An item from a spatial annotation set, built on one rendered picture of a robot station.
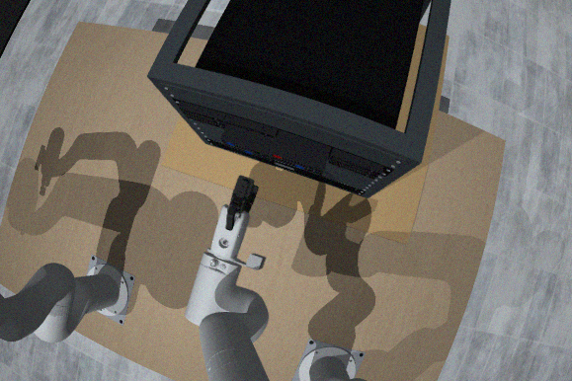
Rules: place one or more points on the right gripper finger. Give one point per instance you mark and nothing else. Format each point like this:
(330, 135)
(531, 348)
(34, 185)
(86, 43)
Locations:
(250, 201)
(240, 193)

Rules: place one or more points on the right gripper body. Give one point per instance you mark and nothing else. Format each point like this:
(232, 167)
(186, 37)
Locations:
(230, 250)

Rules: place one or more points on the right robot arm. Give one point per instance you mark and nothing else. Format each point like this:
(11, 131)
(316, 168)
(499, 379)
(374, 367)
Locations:
(227, 337)

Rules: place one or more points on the tan flat board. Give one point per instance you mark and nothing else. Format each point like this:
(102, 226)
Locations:
(389, 213)

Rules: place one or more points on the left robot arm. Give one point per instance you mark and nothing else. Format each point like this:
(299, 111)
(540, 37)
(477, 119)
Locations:
(35, 308)

